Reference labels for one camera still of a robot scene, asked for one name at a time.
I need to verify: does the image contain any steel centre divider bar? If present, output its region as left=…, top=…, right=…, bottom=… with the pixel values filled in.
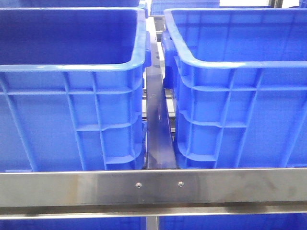
left=146, top=31, right=177, bottom=170

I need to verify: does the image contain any left blue plastic crate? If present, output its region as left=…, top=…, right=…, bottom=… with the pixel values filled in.
left=0, top=8, right=151, bottom=173

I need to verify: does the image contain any blue plastic crate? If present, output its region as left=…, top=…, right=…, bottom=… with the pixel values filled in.
left=0, top=8, right=151, bottom=173
left=164, top=8, right=307, bottom=169

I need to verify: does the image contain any right blue plastic crate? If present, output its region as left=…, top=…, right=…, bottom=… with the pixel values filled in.
left=164, top=8, right=307, bottom=169

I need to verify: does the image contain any far right blue crate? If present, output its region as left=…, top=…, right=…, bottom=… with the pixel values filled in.
left=150, top=0, right=220, bottom=16

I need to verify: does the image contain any lower left blue crate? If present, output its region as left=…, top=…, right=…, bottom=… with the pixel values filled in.
left=0, top=217, right=146, bottom=230

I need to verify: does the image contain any lower right blue crate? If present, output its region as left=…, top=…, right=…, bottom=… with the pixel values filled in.
left=159, top=213, right=307, bottom=230

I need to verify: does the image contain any far left blue crate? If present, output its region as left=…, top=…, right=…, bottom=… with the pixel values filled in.
left=0, top=0, right=149, bottom=18

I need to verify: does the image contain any right rail screw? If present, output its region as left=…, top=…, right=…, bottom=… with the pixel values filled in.
left=178, top=181, right=184, bottom=187

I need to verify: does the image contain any stainless steel front rail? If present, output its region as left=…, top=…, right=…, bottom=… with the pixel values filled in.
left=0, top=168, right=307, bottom=219

